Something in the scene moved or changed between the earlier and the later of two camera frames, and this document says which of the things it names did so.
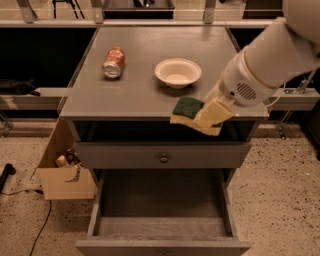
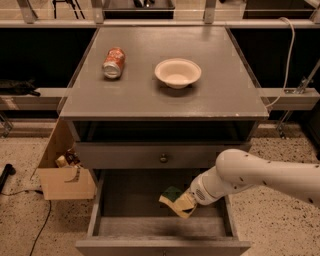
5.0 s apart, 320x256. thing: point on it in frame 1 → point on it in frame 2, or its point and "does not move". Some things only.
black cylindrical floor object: (9, 169) does not move
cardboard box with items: (60, 171) does not move
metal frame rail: (99, 21) does not move
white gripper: (238, 81) → (201, 190)
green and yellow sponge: (184, 112) → (169, 196)
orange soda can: (113, 63) does not move
